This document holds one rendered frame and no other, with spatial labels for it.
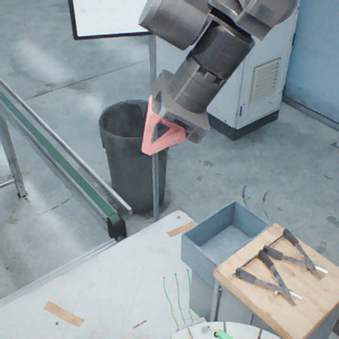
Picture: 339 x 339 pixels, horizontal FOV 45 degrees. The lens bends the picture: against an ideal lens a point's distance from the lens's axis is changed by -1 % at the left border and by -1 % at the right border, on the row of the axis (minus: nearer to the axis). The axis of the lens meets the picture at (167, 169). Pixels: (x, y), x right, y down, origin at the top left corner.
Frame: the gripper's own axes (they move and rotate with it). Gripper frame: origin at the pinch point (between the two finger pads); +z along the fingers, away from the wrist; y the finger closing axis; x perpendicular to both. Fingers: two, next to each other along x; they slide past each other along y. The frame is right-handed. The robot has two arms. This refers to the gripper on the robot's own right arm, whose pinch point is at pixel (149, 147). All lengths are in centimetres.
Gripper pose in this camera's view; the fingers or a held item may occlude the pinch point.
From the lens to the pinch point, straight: 57.1
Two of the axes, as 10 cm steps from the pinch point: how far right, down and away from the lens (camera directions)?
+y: 0.2, 6.4, -7.7
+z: -5.2, 6.6, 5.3
